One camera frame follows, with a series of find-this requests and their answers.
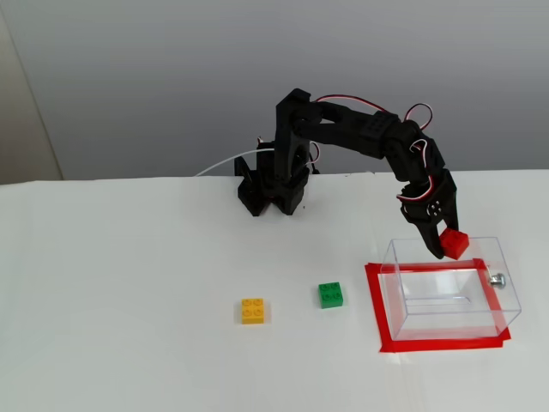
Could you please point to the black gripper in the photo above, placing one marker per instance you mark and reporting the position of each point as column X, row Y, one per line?
column 425, row 213

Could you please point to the red lego brick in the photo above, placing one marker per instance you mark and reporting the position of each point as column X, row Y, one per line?
column 454, row 244

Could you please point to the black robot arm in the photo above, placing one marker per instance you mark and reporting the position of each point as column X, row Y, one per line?
column 343, row 129

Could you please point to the silver metal box lock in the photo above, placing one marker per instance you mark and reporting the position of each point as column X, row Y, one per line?
column 497, row 280

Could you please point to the transparent plastic box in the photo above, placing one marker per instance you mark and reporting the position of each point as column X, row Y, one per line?
column 450, row 317

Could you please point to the green lego brick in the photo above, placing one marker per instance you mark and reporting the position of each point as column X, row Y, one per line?
column 330, row 295

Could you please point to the yellow lego brick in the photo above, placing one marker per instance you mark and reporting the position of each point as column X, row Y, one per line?
column 253, row 311

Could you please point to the black table clamp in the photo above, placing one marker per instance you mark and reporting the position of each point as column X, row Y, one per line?
column 243, row 171

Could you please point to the red tape frame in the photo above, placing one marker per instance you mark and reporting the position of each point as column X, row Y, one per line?
column 442, row 345

